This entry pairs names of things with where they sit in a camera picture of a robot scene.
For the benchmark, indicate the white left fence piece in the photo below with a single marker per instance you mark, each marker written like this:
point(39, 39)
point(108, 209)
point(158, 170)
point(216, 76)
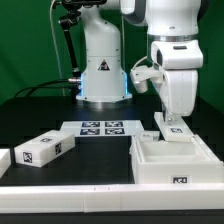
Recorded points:
point(5, 161)

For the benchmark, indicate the white front fence rail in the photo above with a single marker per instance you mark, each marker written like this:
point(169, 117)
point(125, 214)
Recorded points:
point(108, 198)

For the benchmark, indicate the white marker base plate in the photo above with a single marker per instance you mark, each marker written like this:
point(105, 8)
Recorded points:
point(103, 128)

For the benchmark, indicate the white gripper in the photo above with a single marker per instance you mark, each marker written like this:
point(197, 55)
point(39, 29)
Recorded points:
point(178, 62)

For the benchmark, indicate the white cabinet door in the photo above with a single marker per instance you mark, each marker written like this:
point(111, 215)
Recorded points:
point(178, 131)
point(148, 136)

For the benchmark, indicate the white cabinet top block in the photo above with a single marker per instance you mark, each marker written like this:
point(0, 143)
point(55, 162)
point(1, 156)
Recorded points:
point(43, 149)

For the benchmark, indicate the white cabinet body box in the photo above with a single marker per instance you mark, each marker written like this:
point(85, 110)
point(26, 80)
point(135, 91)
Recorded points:
point(161, 162)

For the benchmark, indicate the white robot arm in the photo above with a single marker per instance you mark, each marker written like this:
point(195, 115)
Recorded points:
point(165, 20)

